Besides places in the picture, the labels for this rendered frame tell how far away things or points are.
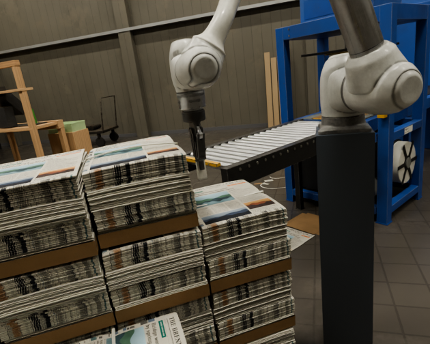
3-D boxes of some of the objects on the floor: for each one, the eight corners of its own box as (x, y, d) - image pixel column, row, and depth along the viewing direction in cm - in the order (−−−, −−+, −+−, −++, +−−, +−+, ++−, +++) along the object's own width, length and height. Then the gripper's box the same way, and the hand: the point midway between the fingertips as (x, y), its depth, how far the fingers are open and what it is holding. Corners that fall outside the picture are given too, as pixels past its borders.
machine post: (387, 225, 255) (392, 1, 211) (375, 222, 262) (378, 5, 218) (392, 221, 260) (398, 2, 216) (380, 218, 267) (384, 5, 223)
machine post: (418, 200, 291) (428, 4, 247) (407, 198, 297) (416, 7, 253) (422, 196, 296) (433, 4, 252) (411, 194, 303) (420, 7, 259)
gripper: (177, 109, 114) (188, 176, 121) (185, 112, 102) (196, 186, 109) (198, 106, 116) (207, 172, 123) (209, 108, 104) (218, 181, 111)
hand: (201, 168), depth 115 cm, fingers closed
